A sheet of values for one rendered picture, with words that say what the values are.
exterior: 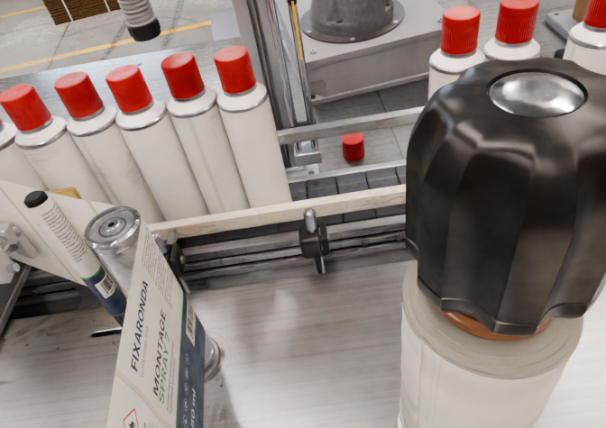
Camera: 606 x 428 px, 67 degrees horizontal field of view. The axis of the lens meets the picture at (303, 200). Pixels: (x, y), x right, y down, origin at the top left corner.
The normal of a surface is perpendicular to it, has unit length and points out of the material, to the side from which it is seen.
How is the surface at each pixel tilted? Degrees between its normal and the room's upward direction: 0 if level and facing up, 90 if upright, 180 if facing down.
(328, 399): 0
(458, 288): 90
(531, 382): 93
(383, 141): 0
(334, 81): 90
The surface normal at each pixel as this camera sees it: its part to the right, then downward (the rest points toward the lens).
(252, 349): -0.14, -0.72
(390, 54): 0.20, 0.66
